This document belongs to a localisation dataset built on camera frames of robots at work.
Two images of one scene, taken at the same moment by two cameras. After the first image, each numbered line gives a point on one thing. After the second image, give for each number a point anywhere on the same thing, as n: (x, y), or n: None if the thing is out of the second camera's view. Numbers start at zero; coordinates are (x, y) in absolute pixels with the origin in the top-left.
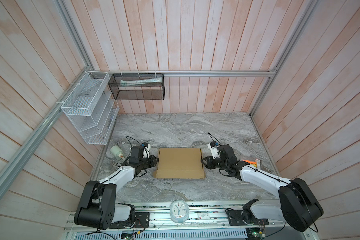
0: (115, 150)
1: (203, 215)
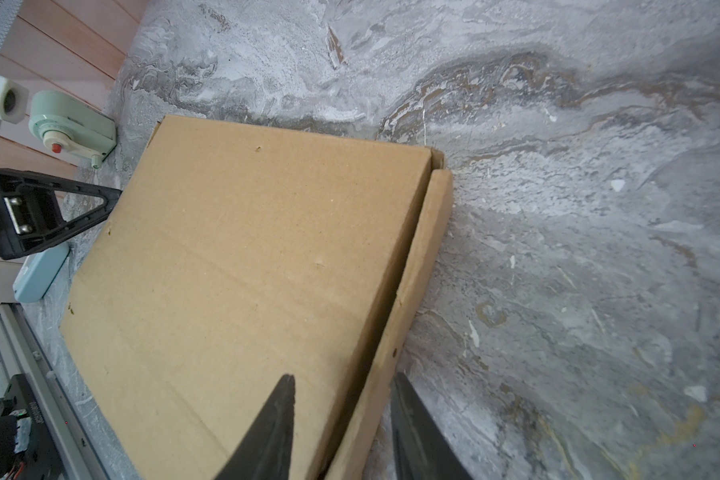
0: (71, 126)
1: None
